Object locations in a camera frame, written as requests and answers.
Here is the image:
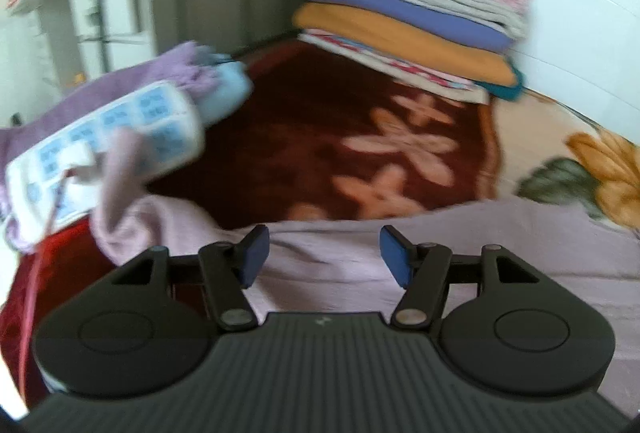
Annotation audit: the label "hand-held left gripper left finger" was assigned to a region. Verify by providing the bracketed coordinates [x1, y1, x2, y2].
[111, 224, 271, 333]

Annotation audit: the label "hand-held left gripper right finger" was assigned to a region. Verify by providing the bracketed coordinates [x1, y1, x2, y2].
[379, 225, 541, 329]

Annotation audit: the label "lilac knitted sweater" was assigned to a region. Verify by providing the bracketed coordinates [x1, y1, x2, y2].
[90, 128, 640, 414]

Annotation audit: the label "floral plush blanket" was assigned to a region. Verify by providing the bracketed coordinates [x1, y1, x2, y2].
[0, 40, 640, 414]

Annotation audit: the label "white power strip blue sockets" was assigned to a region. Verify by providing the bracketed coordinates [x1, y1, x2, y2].
[5, 82, 206, 234]

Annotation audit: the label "patterned folded sheet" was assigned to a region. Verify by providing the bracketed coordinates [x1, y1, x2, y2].
[298, 29, 493, 106]

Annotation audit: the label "teal folded cloth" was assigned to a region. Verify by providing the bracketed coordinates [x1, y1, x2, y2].
[475, 68, 525, 102]

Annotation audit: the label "stack of folded blankets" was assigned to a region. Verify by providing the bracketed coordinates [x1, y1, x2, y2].
[292, 3, 518, 88]

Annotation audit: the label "purple fluffy cloth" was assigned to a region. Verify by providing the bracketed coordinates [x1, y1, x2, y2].
[0, 42, 221, 254]

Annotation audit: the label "purple folded blanket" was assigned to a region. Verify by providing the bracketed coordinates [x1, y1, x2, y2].
[291, 0, 516, 54]

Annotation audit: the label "white cabinet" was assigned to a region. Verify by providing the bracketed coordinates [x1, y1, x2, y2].
[67, 0, 158, 84]

